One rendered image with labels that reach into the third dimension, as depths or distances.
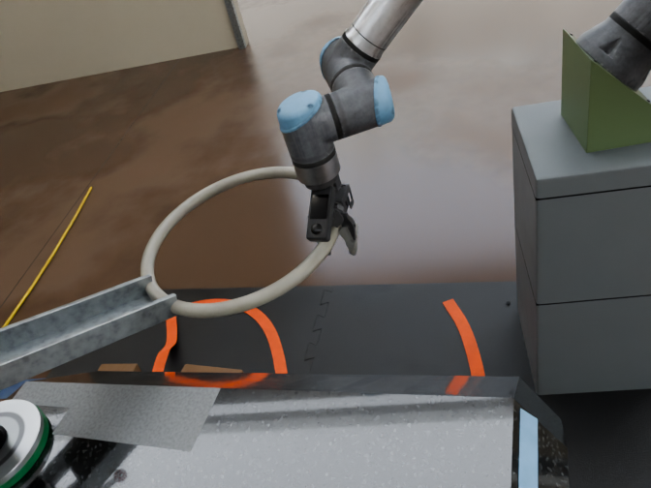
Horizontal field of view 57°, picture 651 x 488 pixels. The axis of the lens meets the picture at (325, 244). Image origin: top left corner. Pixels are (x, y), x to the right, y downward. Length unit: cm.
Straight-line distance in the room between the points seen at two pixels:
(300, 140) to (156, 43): 489
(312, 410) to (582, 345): 106
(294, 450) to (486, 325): 137
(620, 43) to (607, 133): 21
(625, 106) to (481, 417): 87
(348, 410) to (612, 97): 96
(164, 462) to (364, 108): 73
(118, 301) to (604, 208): 117
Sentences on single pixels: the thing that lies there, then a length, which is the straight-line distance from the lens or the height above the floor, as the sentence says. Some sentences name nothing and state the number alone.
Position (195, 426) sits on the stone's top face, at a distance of 118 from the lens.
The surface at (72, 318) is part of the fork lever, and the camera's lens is 134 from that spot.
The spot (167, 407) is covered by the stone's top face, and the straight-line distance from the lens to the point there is 124.
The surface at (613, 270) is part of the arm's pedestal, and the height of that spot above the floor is 53.
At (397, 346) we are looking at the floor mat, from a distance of 229.
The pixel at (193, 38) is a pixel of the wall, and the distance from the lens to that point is 586.
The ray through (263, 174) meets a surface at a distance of 155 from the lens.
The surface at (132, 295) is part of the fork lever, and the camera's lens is 138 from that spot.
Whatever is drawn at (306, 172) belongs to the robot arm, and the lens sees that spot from 119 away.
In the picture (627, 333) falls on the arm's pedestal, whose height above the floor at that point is 28.
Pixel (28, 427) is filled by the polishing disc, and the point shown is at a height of 86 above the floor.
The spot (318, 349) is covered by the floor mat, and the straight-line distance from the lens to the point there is 235.
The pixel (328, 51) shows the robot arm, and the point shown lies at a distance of 129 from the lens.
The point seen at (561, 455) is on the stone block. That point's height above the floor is 76.
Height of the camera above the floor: 170
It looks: 37 degrees down
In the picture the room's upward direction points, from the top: 15 degrees counter-clockwise
